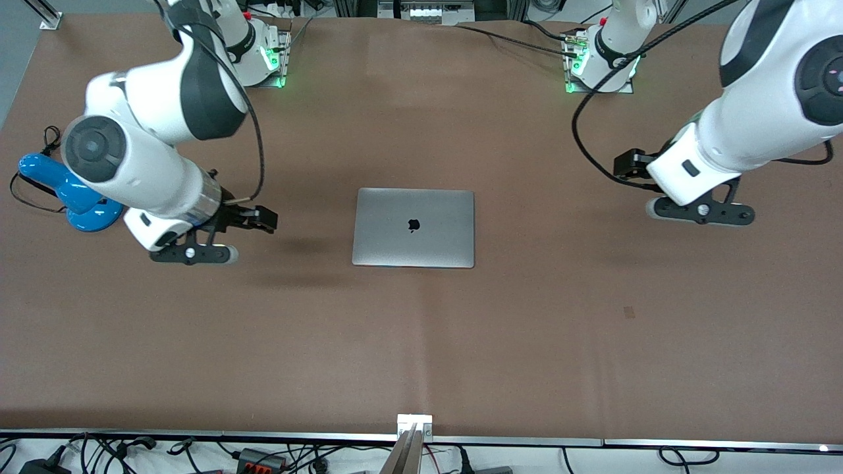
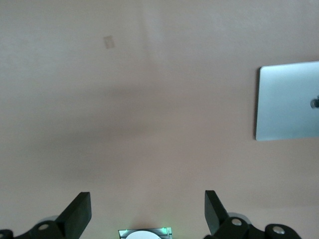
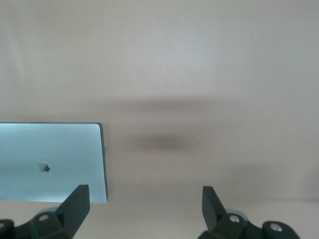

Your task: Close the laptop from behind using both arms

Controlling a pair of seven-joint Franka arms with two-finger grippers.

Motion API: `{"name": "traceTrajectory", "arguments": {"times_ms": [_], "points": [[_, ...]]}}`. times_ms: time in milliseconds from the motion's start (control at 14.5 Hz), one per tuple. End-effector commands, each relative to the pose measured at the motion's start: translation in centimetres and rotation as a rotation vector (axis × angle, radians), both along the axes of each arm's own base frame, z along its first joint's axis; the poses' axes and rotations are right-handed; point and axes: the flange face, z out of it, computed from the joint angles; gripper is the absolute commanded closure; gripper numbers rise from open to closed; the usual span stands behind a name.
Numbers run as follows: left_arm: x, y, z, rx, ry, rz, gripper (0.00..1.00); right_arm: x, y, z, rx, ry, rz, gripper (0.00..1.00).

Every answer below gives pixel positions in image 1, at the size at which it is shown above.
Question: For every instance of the grey control box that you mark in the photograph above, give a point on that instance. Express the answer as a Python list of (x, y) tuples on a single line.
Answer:
[(425, 12)]

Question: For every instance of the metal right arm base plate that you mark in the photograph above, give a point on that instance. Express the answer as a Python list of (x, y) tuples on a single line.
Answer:
[(285, 46)]

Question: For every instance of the black orange connector block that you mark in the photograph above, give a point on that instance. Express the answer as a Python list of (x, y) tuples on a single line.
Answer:
[(253, 459)]

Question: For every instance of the black plug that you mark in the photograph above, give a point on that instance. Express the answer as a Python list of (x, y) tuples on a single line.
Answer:
[(463, 461)]

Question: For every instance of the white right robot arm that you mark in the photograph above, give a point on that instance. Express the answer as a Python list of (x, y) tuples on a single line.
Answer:
[(151, 164)]

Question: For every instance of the blue desk lamp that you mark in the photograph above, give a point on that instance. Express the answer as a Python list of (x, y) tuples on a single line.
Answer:
[(46, 172)]

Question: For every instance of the black power adapter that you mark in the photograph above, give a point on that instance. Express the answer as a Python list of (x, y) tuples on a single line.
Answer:
[(43, 467)]

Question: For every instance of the silver table edge rail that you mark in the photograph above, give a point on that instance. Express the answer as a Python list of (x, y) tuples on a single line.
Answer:
[(296, 436)]

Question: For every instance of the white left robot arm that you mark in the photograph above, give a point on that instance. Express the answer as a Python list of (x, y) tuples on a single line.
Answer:
[(757, 125)]

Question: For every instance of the aluminium profile beam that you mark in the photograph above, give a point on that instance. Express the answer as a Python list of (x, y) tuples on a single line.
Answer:
[(405, 457)]

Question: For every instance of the aluminium corner profile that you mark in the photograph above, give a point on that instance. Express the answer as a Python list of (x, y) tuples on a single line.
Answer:
[(51, 22)]

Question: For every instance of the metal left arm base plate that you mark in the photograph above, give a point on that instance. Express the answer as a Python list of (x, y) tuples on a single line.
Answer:
[(627, 87)]

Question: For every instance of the brown table cover sheet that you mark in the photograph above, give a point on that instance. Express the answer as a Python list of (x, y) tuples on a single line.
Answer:
[(421, 342)]

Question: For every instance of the white metal edge bracket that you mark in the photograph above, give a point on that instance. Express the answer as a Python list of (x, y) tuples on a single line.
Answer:
[(405, 420)]

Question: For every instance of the grey laptop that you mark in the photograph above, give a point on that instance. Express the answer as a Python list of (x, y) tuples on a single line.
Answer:
[(413, 227)]

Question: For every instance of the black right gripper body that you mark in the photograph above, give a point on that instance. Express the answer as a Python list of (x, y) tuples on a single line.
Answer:
[(235, 214)]

